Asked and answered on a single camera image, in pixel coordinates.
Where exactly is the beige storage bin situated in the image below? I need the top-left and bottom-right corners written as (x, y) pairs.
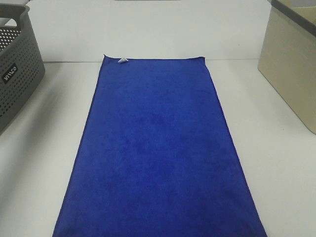
top-left (258, 0), bottom-right (316, 133)

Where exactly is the grey perforated plastic basket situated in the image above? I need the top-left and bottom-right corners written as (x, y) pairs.
top-left (0, 3), bottom-right (45, 131)

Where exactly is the blue microfibre towel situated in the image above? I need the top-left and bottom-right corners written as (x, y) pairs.
top-left (53, 56), bottom-right (266, 237)

